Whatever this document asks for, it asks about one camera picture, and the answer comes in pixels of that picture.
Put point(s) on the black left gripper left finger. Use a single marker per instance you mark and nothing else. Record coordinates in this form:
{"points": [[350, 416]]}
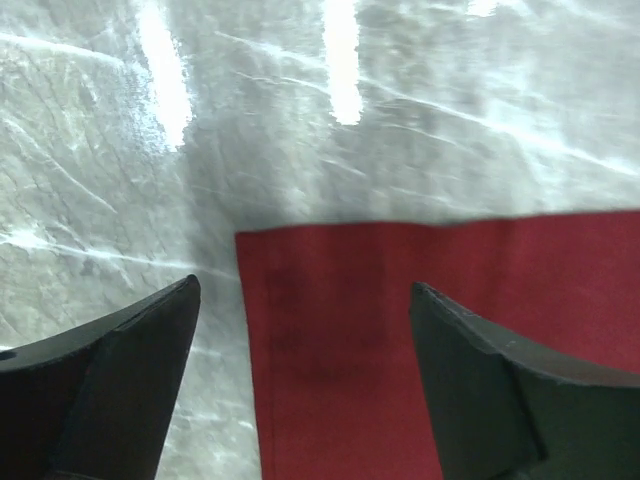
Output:
{"points": [[96, 401]]}

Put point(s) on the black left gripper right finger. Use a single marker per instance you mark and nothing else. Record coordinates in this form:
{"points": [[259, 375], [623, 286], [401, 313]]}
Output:
{"points": [[504, 407]]}

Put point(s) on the dark maroon t shirt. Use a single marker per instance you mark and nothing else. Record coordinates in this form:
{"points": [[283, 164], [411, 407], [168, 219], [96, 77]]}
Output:
{"points": [[337, 386]]}

